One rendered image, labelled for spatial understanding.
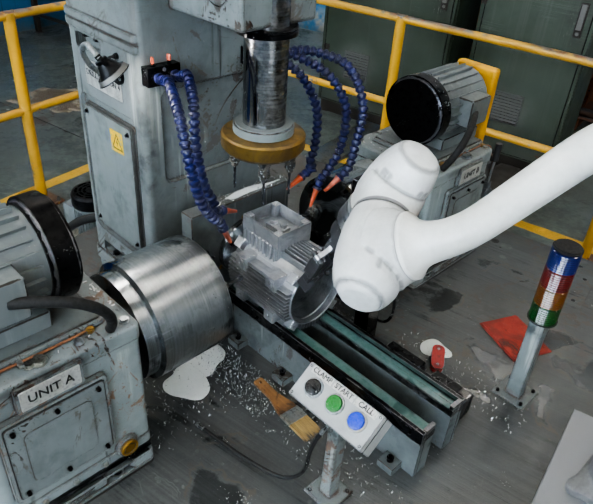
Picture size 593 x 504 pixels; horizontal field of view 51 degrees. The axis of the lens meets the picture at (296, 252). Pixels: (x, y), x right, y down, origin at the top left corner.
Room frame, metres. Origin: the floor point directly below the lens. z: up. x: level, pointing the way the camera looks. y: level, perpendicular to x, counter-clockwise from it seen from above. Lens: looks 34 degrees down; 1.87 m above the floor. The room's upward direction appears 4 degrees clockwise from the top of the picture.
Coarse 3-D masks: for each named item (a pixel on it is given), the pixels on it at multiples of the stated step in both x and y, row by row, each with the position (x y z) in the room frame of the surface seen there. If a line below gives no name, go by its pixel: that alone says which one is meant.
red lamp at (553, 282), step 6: (546, 270) 1.05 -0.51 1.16; (546, 276) 1.05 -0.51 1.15; (552, 276) 1.04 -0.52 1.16; (558, 276) 1.03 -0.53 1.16; (564, 276) 1.03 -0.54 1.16; (570, 276) 1.03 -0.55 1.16; (540, 282) 1.06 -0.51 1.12; (546, 282) 1.04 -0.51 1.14; (552, 282) 1.03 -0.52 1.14; (558, 282) 1.03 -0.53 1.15; (564, 282) 1.03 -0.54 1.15; (570, 282) 1.03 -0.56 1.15; (546, 288) 1.04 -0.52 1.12; (552, 288) 1.03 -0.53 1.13; (558, 288) 1.03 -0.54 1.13; (564, 288) 1.03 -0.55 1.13
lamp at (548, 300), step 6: (540, 288) 1.05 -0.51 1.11; (540, 294) 1.04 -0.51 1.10; (546, 294) 1.04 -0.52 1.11; (552, 294) 1.03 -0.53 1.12; (558, 294) 1.03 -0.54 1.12; (564, 294) 1.03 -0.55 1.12; (534, 300) 1.06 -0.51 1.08; (540, 300) 1.04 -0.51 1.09; (546, 300) 1.03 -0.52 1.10; (552, 300) 1.03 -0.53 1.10; (558, 300) 1.03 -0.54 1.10; (564, 300) 1.04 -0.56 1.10; (540, 306) 1.04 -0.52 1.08; (546, 306) 1.03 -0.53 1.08; (552, 306) 1.03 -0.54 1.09; (558, 306) 1.03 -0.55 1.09
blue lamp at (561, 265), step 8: (552, 248) 1.06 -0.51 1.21; (552, 256) 1.05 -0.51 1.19; (560, 256) 1.04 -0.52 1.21; (568, 256) 1.08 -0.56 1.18; (552, 264) 1.04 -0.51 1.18; (560, 264) 1.03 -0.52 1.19; (568, 264) 1.03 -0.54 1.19; (576, 264) 1.03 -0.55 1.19; (560, 272) 1.03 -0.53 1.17; (568, 272) 1.03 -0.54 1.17
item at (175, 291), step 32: (128, 256) 0.99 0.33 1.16; (160, 256) 0.99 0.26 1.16; (192, 256) 1.01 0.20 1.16; (128, 288) 0.90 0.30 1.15; (160, 288) 0.91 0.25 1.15; (192, 288) 0.94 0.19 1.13; (224, 288) 0.98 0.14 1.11; (160, 320) 0.87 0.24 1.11; (192, 320) 0.90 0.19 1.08; (224, 320) 0.95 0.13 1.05; (160, 352) 0.85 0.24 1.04; (192, 352) 0.90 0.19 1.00
